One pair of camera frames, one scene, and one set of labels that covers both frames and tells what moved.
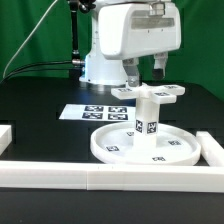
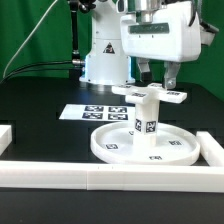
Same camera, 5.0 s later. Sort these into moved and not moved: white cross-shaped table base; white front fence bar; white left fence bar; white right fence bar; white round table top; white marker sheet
Moved: white cross-shaped table base
Not moved: white marker sheet; white left fence bar; white right fence bar; white front fence bar; white round table top
